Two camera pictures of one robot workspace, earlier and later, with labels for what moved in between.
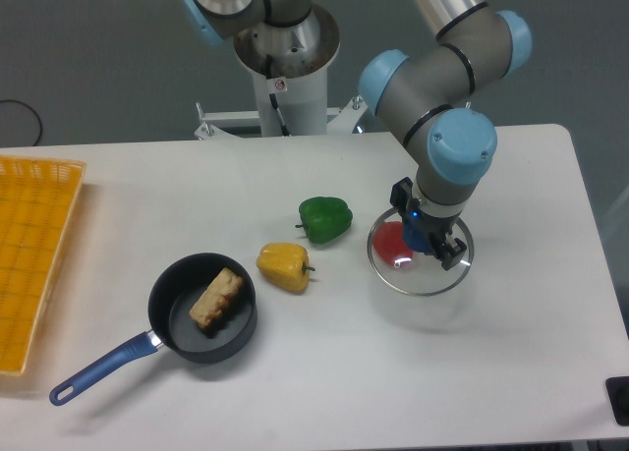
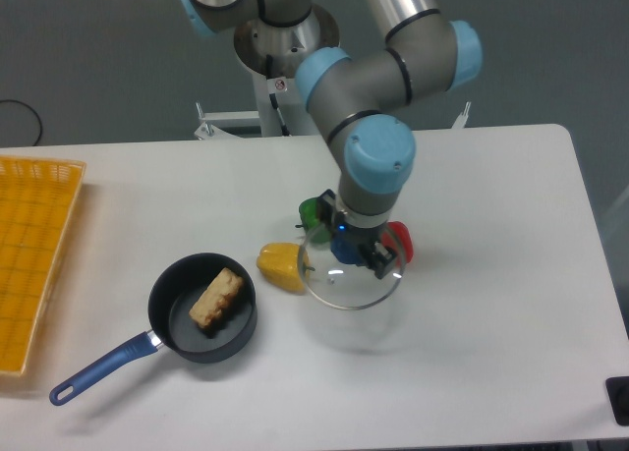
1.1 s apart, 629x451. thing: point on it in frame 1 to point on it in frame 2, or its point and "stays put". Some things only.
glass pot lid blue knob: [417, 240] to [348, 247]
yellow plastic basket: [37, 196] stays put
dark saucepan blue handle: [171, 328] stays put
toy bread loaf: [215, 299] stays put
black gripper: [436, 228] to [376, 256]
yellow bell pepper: [283, 265] stays put
